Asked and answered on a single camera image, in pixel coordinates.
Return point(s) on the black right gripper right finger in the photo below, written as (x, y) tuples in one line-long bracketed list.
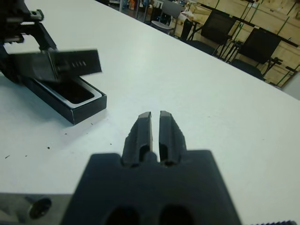
[(171, 138)]

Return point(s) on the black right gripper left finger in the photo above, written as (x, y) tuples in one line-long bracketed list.
[(138, 138)]

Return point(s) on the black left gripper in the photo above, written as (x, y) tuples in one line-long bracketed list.
[(14, 21)]

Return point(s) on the black printed box lid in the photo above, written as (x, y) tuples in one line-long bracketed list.
[(86, 61)]

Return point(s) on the black box base white insert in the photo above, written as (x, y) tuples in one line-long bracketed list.
[(89, 112)]

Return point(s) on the black chair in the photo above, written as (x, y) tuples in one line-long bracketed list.
[(260, 44), (218, 25)]

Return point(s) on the grey chair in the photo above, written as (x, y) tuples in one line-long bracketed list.
[(172, 9)]

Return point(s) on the black office chairs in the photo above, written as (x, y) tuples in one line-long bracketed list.
[(288, 56)]

